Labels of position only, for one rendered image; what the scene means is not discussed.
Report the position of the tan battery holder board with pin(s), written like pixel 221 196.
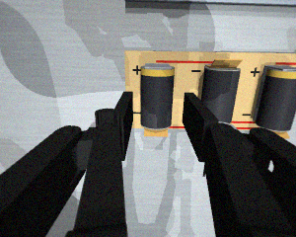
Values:
pixel 189 72

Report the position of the dark grey battery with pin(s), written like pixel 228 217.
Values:
pixel 277 106
pixel 156 97
pixel 219 91

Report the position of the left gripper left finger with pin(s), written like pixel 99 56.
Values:
pixel 34 190

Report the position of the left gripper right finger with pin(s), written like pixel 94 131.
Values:
pixel 245 197

